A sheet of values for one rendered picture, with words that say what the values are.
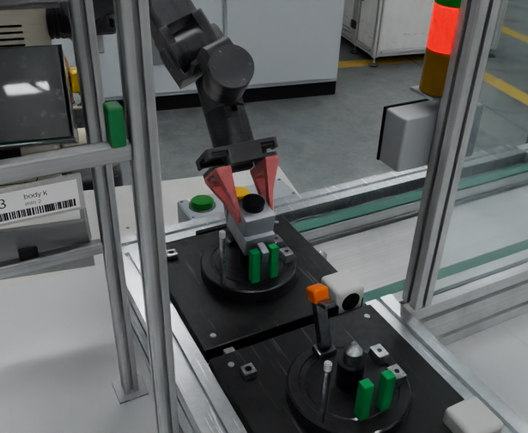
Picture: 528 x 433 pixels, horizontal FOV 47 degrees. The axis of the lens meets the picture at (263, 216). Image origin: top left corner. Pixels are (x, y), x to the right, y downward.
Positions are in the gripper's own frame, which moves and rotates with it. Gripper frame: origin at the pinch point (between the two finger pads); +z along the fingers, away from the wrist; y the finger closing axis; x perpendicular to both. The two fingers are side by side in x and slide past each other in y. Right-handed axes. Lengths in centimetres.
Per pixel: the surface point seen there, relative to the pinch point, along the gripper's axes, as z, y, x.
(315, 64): -115, 171, 264
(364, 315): 17.3, 10.1, -3.4
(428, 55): -10.5, 17.3, -22.1
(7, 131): -7.4, -28.2, -28.6
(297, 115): -82, 147, 262
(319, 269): 9.9, 9.7, 5.2
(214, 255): 3.7, -4.2, 9.1
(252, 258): 5.8, -1.8, -0.1
